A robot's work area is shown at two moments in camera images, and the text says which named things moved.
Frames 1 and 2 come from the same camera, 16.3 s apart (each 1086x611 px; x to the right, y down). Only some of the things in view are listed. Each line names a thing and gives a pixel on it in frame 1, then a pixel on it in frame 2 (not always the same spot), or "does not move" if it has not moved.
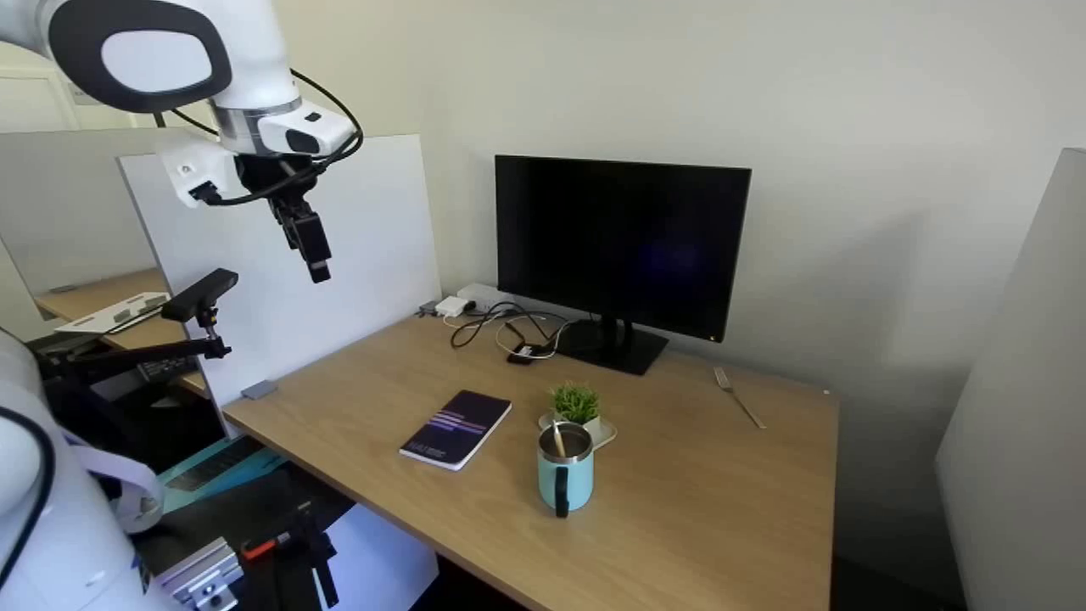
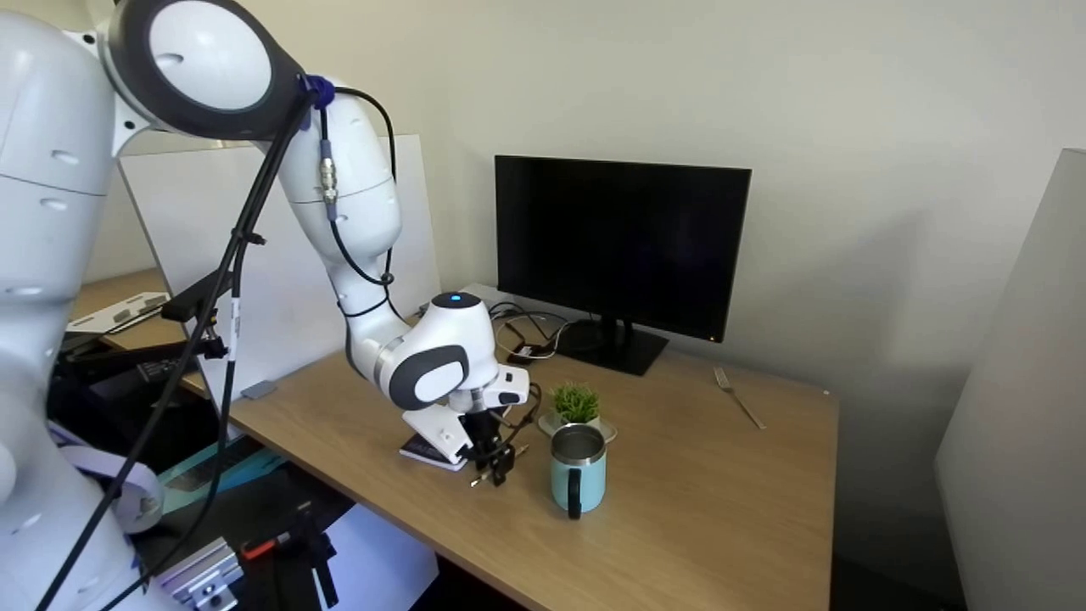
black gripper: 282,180 -> 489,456
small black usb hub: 529,356 does not move
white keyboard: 119,318 does not move
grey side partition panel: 1013,456 does not move
